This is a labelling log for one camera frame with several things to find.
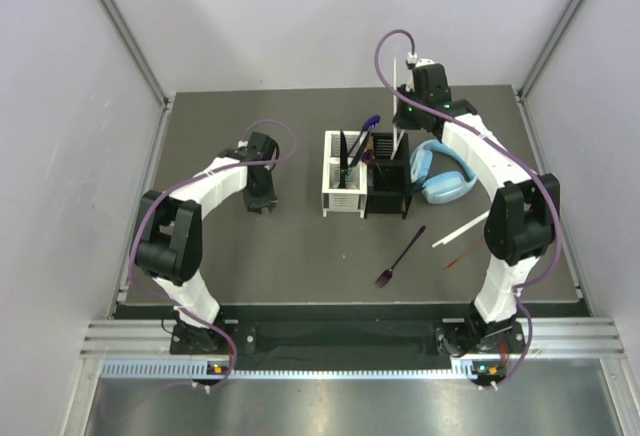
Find black utensil container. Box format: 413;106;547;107
365;132;412;220

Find light blue headphones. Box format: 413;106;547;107
410;140;478;205

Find black knife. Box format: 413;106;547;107
338;131;349;189

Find white-blade green-handle knife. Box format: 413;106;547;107
346;131;370;179

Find copper fork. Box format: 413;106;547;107
374;159;386;184

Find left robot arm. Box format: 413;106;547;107
132;132;280;354

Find perforated cable duct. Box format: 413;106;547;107
100;359;477;380

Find purple fork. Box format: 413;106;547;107
375;225;426;288

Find white utensil container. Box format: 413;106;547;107
321;130;368;219

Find rainbow spoon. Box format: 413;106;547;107
362;115;381;132

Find white chopstick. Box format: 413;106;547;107
390;57;398;160
390;126;405;160
432;211;489;248

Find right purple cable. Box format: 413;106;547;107
374;29;562;392

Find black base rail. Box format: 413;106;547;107
164;300;531;372

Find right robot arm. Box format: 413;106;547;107
393;54;560;357

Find copper spoon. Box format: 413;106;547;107
444;239;482;271

